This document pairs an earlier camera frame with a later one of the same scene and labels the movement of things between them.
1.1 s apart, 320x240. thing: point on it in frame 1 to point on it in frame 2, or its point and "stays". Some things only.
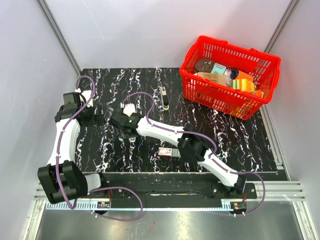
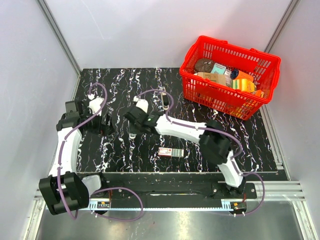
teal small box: x=218 y=68 stays
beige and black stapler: x=164 y=99 stays
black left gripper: x=98 y=118 to x=108 y=130
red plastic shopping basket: x=264 y=67 stays
